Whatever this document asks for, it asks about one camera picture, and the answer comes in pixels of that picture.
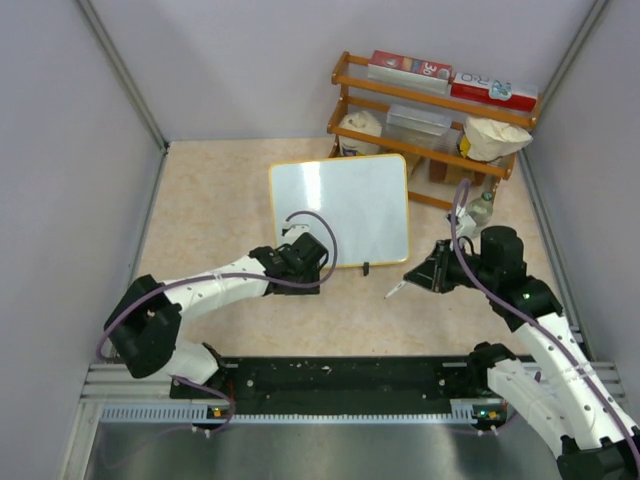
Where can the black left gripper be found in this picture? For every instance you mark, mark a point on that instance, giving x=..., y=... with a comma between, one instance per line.
x=301, y=291

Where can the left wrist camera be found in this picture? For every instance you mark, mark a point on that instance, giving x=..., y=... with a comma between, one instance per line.
x=294, y=230

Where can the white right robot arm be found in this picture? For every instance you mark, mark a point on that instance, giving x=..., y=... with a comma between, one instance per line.
x=587, y=431

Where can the brown block right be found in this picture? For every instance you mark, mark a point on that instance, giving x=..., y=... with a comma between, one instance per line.
x=443, y=173

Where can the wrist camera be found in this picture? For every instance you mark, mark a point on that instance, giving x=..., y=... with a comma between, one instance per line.
x=462, y=224
x=294, y=230

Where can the red foil wrap box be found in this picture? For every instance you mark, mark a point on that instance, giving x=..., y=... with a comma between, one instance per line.
x=409, y=72

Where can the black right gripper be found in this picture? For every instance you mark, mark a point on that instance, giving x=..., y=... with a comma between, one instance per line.
x=433, y=272

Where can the clear plastic box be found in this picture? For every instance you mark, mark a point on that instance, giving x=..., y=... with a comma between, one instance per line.
x=423, y=128

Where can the orange wooden shelf rack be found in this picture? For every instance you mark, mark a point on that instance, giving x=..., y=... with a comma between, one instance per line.
x=461, y=125

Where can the red white wrap box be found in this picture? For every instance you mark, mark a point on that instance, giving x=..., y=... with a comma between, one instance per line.
x=494, y=92

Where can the yellow framed whiteboard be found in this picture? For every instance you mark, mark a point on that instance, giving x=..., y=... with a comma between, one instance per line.
x=356, y=206

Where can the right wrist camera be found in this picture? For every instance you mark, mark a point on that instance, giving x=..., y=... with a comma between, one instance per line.
x=462, y=224

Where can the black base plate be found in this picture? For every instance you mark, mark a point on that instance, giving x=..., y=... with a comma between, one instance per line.
x=347, y=385

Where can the grey cable duct rail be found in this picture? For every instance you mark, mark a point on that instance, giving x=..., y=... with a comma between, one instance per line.
x=201, y=414

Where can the clear glass bottle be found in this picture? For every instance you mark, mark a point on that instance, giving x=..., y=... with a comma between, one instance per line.
x=480, y=210

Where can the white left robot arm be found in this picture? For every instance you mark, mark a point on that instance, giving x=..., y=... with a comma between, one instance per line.
x=144, y=328

